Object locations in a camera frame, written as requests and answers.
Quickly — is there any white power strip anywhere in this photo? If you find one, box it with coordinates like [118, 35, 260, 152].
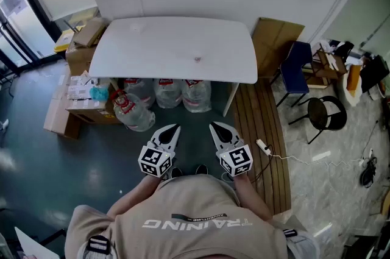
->
[255, 138, 272, 157]

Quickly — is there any white bag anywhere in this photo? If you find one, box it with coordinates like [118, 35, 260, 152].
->
[336, 64, 363, 108]

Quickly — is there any long flat cardboard box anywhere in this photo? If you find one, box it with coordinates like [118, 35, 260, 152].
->
[43, 62, 82, 140]

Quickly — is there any wooden shelf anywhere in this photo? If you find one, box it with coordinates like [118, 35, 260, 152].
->
[301, 43, 348, 90]

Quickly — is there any black bag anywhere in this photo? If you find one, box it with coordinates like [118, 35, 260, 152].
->
[359, 55, 390, 94]

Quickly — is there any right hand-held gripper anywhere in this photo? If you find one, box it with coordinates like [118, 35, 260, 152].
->
[209, 121, 254, 177]

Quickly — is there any wooden slatted board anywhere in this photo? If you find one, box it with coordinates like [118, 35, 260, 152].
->
[233, 79, 293, 216]

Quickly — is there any grey backpack strap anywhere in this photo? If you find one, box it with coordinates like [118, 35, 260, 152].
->
[282, 229, 321, 259]
[77, 235, 112, 259]

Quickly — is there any thin black cable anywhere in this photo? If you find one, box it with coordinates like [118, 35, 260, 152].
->
[249, 144, 275, 184]

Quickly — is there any person's right forearm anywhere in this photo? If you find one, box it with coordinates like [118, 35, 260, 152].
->
[234, 174, 274, 224]

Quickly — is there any teal fluffy duster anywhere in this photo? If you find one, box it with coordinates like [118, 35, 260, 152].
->
[89, 85, 110, 102]

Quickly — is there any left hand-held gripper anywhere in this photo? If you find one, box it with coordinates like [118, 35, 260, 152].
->
[138, 124, 182, 179]

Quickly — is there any white table leg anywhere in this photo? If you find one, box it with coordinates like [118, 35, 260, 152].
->
[222, 82, 240, 118]

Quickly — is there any person's beige shirt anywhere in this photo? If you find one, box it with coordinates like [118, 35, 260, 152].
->
[64, 174, 289, 259]

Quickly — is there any blue chair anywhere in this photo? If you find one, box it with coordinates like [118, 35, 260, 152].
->
[269, 40, 314, 108]

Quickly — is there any black window frame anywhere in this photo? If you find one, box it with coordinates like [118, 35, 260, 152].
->
[0, 0, 66, 76]

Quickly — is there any brown cardboard box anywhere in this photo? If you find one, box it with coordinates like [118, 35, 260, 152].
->
[65, 38, 99, 77]

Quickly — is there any person's left forearm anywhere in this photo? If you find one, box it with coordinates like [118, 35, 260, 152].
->
[106, 174, 161, 219]

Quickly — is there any black garment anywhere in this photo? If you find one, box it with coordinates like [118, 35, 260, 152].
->
[333, 40, 356, 62]

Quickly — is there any white power cable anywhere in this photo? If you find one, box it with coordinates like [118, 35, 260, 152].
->
[269, 154, 366, 166]

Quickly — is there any cardboard box with white labels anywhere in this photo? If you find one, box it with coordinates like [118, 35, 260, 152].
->
[65, 74, 122, 125]

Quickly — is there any large leaning cardboard sheet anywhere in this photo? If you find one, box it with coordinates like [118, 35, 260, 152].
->
[251, 16, 305, 79]

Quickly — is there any black round chair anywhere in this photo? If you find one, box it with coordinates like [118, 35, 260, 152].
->
[288, 95, 348, 145]

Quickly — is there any white paper sheet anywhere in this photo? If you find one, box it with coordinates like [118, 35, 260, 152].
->
[14, 226, 60, 259]

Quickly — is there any yellow plastic bin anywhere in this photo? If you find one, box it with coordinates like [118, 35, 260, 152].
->
[54, 26, 85, 54]

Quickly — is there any black cable bundle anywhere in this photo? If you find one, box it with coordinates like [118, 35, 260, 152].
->
[359, 157, 377, 188]

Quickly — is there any flat cardboard piece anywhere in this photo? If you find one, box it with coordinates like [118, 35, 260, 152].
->
[73, 17, 107, 48]

